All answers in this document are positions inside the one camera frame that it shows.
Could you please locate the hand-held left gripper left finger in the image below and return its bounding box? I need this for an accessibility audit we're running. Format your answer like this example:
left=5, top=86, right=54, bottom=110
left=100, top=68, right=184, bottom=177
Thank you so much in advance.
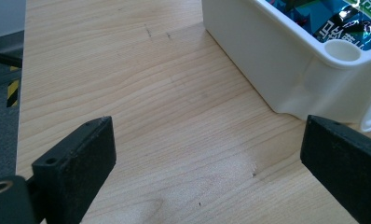
left=31, top=115, right=117, bottom=224

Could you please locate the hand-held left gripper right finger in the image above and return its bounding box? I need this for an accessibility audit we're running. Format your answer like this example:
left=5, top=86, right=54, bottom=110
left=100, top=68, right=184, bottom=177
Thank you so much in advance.
left=299, top=114, right=371, bottom=224

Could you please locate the white plastic bin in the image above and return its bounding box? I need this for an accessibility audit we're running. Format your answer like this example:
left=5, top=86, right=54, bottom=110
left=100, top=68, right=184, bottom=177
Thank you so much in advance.
left=200, top=0, right=371, bottom=133

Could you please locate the blue snack packet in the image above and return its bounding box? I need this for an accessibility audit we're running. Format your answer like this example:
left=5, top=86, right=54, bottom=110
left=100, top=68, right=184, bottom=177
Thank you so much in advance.
left=265, top=0, right=371, bottom=52

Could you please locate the yellow black striped tape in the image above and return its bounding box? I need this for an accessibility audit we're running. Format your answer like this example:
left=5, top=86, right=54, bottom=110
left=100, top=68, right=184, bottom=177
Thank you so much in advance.
left=6, top=78, right=21, bottom=108

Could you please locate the black metal frame stand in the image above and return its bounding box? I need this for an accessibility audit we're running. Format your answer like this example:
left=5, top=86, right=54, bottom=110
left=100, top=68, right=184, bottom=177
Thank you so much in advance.
left=0, top=49, right=23, bottom=69

